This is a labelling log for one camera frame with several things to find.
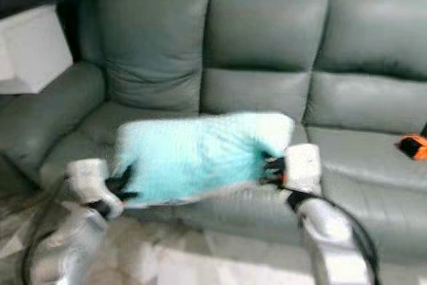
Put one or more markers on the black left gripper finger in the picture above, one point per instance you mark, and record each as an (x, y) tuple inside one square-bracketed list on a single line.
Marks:
[(129, 195), (126, 177)]

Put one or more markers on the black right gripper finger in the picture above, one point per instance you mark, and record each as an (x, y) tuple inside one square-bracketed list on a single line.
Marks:
[(271, 159), (272, 180)]

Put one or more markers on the teal pillow with pink edge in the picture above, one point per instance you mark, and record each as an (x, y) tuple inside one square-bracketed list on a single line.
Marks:
[(200, 158)]

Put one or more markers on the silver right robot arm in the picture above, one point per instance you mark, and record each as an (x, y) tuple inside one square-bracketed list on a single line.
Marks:
[(327, 231)]

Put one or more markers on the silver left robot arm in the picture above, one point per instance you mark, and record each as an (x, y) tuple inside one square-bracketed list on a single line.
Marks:
[(70, 251)]

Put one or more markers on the orange black tape measure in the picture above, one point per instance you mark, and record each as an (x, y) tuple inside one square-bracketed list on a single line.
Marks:
[(412, 146)]

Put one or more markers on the white box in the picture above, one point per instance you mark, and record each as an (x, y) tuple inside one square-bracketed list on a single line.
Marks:
[(33, 51)]

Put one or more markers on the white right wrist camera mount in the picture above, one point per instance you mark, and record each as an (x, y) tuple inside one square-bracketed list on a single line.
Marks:
[(302, 165)]

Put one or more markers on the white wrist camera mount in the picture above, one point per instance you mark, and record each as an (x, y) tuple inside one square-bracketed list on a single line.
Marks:
[(302, 165), (90, 178)]

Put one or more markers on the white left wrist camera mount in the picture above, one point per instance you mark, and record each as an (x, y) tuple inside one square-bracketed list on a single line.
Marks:
[(90, 178)]

